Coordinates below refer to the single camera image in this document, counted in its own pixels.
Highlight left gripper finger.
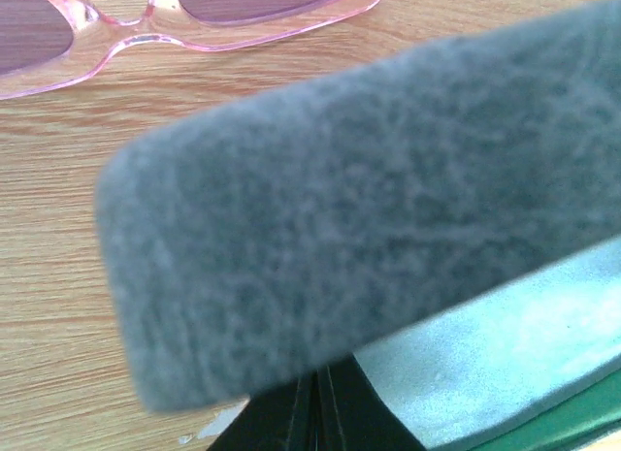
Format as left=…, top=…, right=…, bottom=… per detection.
left=210, top=355, right=424, bottom=451

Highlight blue cleaning cloth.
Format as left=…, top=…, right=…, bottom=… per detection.
left=356, top=240, right=620, bottom=450

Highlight grey-green glasses case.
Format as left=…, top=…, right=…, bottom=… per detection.
left=95, top=0, right=620, bottom=413

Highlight pink sunglasses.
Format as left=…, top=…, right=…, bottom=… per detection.
left=1, top=0, right=380, bottom=100

